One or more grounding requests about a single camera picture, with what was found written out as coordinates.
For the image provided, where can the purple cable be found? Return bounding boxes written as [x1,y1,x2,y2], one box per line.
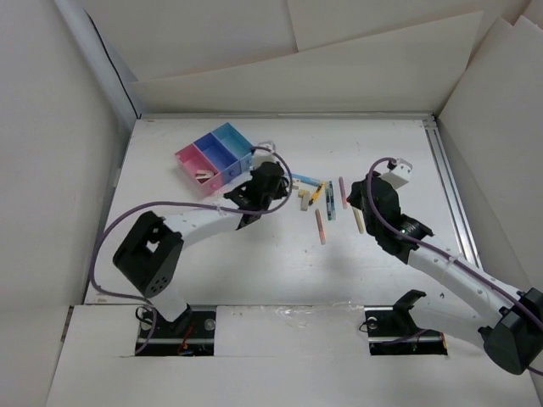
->
[89,145,293,355]
[367,157,543,376]

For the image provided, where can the beige eraser block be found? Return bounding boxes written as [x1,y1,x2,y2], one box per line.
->
[298,189,311,211]

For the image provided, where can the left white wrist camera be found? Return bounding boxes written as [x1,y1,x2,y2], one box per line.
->
[258,141,276,152]

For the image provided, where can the cream yellow pen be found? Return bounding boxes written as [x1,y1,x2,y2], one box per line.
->
[351,207,364,234]

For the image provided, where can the pink beige eraser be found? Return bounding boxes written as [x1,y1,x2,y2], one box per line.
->
[194,170,215,183]

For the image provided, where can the orange pink pen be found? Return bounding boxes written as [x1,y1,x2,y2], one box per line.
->
[315,209,326,245]

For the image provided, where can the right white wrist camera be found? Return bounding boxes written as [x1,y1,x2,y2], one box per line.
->
[379,159,413,190]

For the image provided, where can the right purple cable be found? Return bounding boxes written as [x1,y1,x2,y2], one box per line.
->
[367,157,543,376]

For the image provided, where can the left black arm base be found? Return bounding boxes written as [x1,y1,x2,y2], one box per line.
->
[135,306,216,357]

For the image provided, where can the pink plastic bin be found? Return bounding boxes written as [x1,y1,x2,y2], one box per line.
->
[175,143,224,197]

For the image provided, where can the aluminium rail right side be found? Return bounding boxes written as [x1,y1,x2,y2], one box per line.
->
[423,114,482,266]

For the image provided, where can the dark blue plastic bin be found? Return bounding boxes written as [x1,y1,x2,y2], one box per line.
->
[194,133,241,184]

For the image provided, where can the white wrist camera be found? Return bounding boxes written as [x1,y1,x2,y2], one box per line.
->
[379,159,413,190]
[258,141,276,152]

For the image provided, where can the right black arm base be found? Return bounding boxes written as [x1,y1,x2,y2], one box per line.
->
[358,290,448,356]

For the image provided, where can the light blue plastic bin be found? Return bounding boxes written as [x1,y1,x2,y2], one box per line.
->
[212,122,253,172]

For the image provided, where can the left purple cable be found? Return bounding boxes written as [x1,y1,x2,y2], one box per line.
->
[89,145,293,355]

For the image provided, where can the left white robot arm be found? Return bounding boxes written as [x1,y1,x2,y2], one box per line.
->
[113,162,288,337]

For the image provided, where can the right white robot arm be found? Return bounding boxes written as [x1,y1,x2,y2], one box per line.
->
[346,172,542,375]

